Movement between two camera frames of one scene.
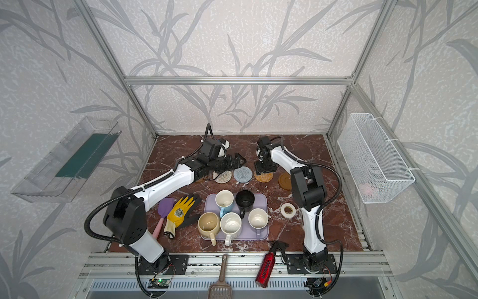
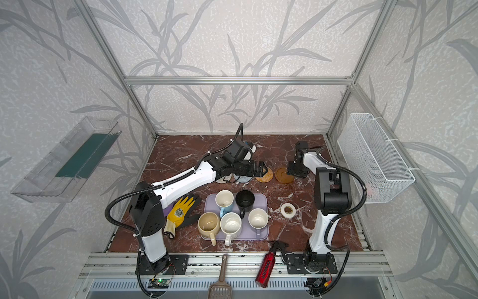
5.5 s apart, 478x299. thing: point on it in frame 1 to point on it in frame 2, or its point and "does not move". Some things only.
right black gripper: (264, 162) to (297, 169)
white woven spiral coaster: (222, 177) does not move
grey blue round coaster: (243, 174) does not move
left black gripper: (231, 162) to (246, 167)
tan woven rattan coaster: (264, 177) does not move
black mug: (245, 199) does not move
